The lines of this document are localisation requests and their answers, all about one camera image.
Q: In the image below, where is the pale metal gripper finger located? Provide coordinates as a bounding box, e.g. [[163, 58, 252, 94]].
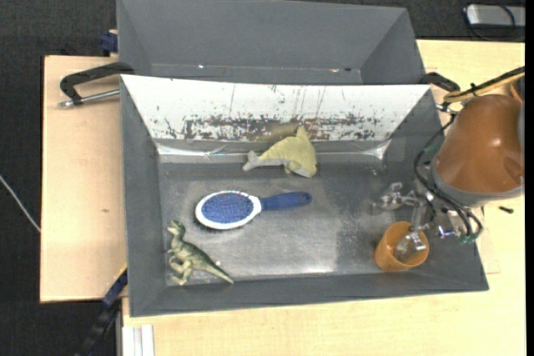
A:
[[393, 222, 431, 259], [368, 182, 419, 216]]

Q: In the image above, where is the orange plastic cup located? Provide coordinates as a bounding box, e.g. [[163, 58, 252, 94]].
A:
[[374, 220, 430, 273]]

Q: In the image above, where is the yellow-green plush dolphin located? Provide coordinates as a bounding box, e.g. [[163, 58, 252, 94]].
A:
[[242, 125, 319, 179]]

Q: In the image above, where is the blue and white hairbrush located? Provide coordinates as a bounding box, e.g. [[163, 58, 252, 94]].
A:
[[194, 190, 313, 231]]

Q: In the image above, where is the pale wood board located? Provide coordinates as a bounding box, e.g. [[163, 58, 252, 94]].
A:
[[39, 55, 130, 304]]

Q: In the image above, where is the grey metal bin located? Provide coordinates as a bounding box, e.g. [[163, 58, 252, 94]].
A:
[[115, 0, 490, 318]]

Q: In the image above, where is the green toy dinosaur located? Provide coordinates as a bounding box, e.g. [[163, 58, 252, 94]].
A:
[[166, 219, 235, 287]]

